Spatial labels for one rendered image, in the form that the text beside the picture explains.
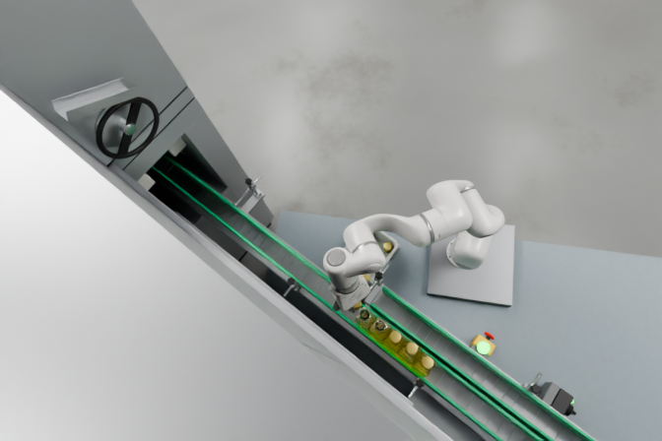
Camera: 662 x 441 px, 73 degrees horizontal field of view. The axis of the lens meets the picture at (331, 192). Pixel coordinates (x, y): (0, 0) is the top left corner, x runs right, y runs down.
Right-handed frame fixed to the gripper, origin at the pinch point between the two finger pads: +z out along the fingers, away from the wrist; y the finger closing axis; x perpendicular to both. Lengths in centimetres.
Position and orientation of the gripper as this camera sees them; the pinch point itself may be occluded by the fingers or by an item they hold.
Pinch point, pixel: (356, 302)
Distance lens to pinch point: 139.5
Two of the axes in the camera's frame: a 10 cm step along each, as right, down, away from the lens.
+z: 2.1, 5.8, 7.8
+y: 8.1, -5.5, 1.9
